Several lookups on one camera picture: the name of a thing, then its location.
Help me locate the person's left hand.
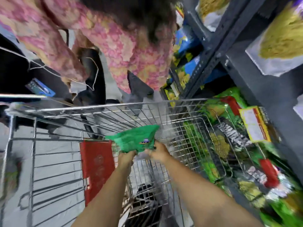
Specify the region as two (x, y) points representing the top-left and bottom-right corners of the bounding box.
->
(117, 150), (137, 169)

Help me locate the person's right hand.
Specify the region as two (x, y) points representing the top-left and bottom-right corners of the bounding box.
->
(145, 141), (171, 163)

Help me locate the green snack packet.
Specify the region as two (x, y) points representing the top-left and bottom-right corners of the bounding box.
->
(105, 125), (160, 154)

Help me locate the person's right forearm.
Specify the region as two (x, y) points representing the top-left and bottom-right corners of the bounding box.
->
(156, 155), (264, 227)

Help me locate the person's left forearm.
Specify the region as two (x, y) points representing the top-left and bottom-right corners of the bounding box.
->
(71, 163), (133, 227)

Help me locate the red cart seat flap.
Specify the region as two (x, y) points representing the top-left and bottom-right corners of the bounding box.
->
(80, 140), (116, 207)

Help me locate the pile of green packets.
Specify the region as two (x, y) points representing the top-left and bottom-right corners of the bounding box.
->
(182, 87), (303, 227)

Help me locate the row of blue packets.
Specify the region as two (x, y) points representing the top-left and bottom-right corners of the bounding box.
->
(163, 23), (228, 102)

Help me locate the yellow price tag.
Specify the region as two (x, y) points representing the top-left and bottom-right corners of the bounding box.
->
(239, 106), (272, 143)

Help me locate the blue card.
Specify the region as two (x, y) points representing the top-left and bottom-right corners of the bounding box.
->
(25, 78), (56, 97)

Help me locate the dark grey shelf rack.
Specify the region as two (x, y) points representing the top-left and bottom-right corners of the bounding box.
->
(161, 0), (303, 185)

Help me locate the black bag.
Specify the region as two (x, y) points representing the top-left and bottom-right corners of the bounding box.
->
(0, 33), (71, 100)

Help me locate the clear bag of yellow noodles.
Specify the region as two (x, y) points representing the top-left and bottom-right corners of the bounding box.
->
(196, 0), (232, 32)
(293, 94), (303, 114)
(245, 1), (303, 76)

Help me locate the metal wire shopping cart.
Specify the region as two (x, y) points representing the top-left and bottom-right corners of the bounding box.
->
(0, 94), (268, 227)

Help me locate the white cord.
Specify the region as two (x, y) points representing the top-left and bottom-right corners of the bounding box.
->
(0, 46), (99, 91)

